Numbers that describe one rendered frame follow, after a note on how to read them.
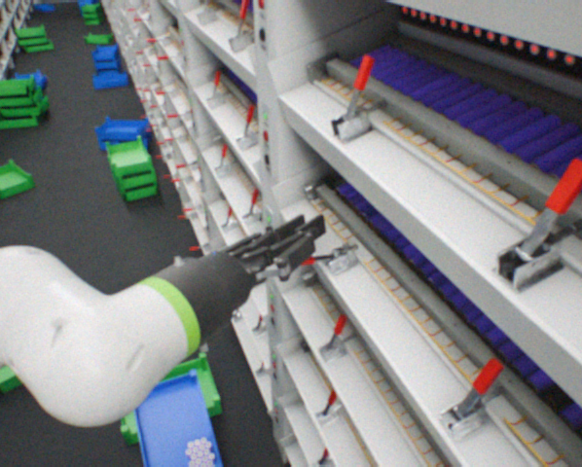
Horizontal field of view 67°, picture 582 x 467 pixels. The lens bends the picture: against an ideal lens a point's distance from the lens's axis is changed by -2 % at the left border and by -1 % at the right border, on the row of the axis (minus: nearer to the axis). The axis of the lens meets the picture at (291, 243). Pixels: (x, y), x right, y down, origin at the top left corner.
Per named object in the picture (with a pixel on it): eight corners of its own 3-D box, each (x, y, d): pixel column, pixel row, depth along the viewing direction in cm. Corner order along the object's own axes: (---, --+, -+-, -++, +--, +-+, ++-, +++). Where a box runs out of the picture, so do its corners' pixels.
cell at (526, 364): (571, 352, 46) (521, 382, 45) (557, 340, 48) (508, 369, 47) (574, 342, 45) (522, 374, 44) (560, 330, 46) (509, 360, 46)
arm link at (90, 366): (88, 478, 37) (72, 391, 31) (6, 397, 42) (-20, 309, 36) (204, 379, 47) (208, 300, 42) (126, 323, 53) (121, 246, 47)
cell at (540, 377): (571, 348, 46) (521, 379, 45) (582, 346, 44) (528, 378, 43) (583, 364, 45) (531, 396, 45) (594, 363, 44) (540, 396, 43)
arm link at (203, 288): (183, 273, 42) (127, 266, 48) (212, 376, 46) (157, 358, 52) (226, 249, 47) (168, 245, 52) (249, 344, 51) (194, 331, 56)
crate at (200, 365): (127, 446, 135) (121, 432, 130) (121, 393, 150) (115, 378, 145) (222, 413, 144) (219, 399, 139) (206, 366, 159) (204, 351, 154)
